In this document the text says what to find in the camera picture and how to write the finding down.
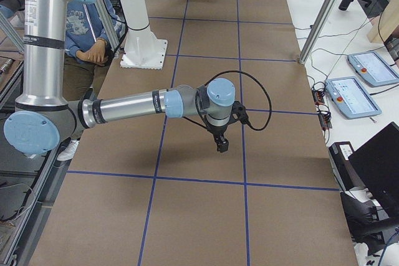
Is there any seated person in blue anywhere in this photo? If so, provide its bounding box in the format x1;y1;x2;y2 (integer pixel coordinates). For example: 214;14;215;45
57;0;122;161

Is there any person's hand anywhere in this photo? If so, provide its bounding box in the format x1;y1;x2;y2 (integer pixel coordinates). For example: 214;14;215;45
76;37;108;65

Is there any teach pendant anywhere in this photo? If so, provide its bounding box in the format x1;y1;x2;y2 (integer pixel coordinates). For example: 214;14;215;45
347;51;398;87
325;76;382;119

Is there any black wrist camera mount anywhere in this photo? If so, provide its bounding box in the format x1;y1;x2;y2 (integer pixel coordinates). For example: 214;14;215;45
228;101;250;125

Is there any far teach pendant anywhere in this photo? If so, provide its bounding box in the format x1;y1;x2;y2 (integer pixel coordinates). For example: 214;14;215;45
347;51;398;87

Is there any aluminium frame post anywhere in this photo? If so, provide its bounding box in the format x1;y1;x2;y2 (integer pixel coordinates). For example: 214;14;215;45
298;0;336;65

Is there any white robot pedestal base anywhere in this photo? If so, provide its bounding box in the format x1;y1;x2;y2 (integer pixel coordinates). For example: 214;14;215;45
120;0;168;69

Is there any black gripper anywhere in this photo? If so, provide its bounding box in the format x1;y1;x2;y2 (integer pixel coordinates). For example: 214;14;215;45
206;123;229;153

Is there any near teach pendant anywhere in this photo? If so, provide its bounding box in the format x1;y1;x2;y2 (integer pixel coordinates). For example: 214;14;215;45
325;76;382;119

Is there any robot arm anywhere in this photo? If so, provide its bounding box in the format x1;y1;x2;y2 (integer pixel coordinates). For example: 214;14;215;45
3;0;237;154

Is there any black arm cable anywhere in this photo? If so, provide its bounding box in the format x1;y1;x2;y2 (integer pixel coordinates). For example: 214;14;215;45
182;70;272;132

